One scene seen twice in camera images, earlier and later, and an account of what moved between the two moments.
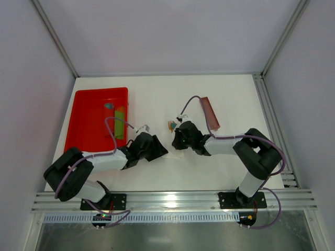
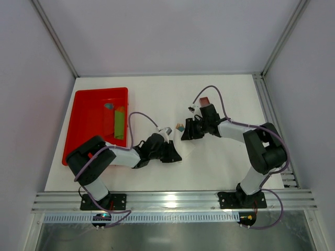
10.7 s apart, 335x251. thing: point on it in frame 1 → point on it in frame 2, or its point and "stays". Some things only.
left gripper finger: (157, 149) → (169, 153)
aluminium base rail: (292, 200) stays
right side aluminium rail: (288, 173) stays
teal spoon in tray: (109, 105) stays
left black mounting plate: (110, 202) stays
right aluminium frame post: (302, 6) stays
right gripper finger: (178, 141) → (189, 133)
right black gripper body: (178, 137) → (194, 128)
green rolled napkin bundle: (119, 125) stays
